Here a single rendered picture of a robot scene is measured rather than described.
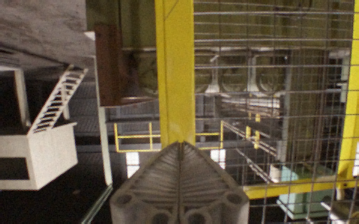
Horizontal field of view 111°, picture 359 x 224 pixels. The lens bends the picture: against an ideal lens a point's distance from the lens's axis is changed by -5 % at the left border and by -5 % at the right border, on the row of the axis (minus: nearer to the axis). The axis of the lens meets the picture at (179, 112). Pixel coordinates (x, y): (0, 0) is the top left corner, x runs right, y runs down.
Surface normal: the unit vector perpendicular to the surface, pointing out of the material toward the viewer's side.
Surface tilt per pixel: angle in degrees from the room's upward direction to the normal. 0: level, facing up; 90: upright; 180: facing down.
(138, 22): 90
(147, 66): 90
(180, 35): 90
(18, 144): 90
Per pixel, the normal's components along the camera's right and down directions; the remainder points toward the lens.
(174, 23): -0.02, 0.11
